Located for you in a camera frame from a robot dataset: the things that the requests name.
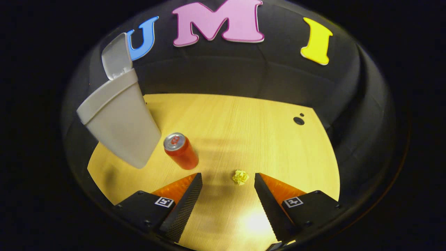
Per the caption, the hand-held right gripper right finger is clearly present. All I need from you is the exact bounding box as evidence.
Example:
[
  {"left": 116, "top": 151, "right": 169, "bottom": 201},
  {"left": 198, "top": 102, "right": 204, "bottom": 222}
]
[{"left": 254, "top": 172, "right": 344, "bottom": 242}]

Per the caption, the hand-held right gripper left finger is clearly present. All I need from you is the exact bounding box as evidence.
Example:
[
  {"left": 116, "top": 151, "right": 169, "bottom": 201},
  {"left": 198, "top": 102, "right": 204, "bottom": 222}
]
[{"left": 113, "top": 172, "right": 203, "bottom": 243}]

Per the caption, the yellow paper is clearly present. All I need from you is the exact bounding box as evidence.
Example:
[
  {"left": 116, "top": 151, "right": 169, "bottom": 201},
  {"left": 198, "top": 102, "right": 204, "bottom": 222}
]
[{"left": 232, "top": 169, "right": 249, "bottom": 186}]

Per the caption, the red pop can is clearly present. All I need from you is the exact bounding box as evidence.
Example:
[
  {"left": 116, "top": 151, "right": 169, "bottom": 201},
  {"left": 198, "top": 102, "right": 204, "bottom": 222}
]
[{"left": 163, "top": 132, "right": 200, "bottom": 170}]

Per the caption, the white desktop garbage bin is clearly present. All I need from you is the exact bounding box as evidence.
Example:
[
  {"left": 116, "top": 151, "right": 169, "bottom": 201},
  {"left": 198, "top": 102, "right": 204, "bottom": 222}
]
[{"left": 76, "top": 32, "right": 162, "bottom": 169}]

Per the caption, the wooden desktop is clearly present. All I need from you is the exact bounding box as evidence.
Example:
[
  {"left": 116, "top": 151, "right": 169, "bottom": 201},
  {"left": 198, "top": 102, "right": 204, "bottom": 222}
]
[{"left": 87, "top": 93, "right": 340, "bottom": 251}]

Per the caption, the black backdrop cloth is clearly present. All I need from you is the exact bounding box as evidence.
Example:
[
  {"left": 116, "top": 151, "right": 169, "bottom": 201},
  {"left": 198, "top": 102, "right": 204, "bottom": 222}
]
[{"left": 61, "top": 0, "right": 398, "bottom": 216}]

